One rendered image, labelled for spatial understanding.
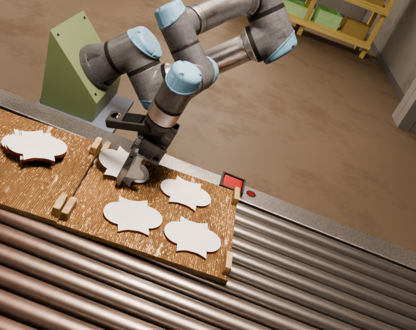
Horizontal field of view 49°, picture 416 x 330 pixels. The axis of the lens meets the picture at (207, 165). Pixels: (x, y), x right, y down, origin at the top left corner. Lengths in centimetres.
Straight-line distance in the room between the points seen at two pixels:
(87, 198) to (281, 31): 73
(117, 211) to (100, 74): 55
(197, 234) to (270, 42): 62
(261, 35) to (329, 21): 580
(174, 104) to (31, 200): 40
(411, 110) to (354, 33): 232
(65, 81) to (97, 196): 49
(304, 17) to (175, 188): 600
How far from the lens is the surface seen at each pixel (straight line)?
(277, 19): 140
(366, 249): 146
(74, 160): 126
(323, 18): 715
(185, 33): 111
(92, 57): 153
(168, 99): 104
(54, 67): 152
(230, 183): 137
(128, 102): 172
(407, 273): 147
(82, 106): 154
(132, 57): 147
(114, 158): 125
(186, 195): 123
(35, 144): 123
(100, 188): 118
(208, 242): 112
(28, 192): 114
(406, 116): 535
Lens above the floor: 169
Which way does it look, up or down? 33 degrees down
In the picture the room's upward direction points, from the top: 22 degrees clockwise
